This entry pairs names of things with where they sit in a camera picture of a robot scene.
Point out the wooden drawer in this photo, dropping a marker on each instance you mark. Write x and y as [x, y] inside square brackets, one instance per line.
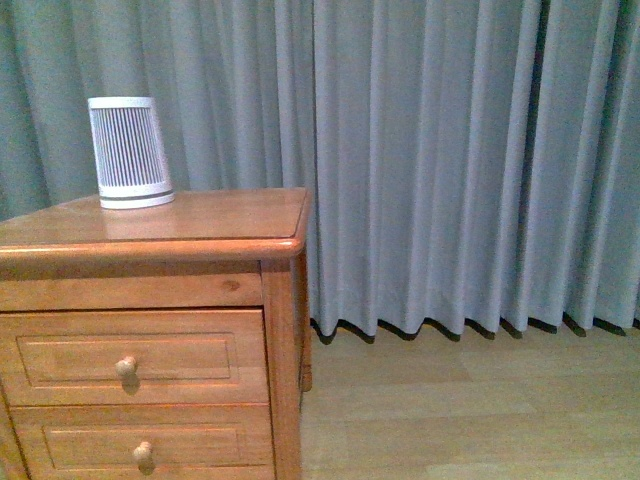
[189, 442]
[183, 357]

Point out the grey pleated curtain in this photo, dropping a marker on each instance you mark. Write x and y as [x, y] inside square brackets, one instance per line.
[469, 160]

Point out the wooden nightstand cabinet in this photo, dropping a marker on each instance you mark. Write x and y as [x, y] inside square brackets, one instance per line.
[218, 250]

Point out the white slatted air purifier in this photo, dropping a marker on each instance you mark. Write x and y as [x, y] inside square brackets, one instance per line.
[131, 165]

